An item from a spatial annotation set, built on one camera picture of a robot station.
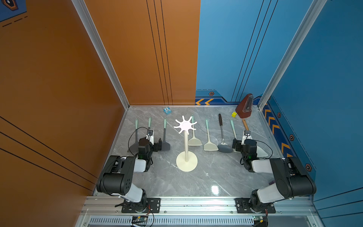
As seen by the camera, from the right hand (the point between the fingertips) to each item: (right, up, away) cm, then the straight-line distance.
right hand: (242, 138), depth 94 cm
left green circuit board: (-62, -38, -22) cm, 76 cm away
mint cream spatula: (-33, -3, +5) cm, 33 cm away
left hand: (-60, +2, 0) cm, 60 cm away
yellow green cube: (+1, +17, +18) cm, 25 cm away
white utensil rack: (-37, -14, -5) cm, 40 cm away
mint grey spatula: (-52, -5, +1) cm, 52 cm away
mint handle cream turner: (-22, -5, +1) cm, 23 cm away
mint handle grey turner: (-66, +10, +15) cm, 69 cm away
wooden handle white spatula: (+11, -9, -3) cm, 14 cm away
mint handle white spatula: (-2, +11, +15) cm, 18 cm away
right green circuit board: (0, -38, -22) cm, 44 cm away
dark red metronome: (+7, +22, +13) cm, 26 cm away
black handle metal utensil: (-13, -6, -1) cm, 14 cm away
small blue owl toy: (-53, +20, +22) cm, 61 cm away
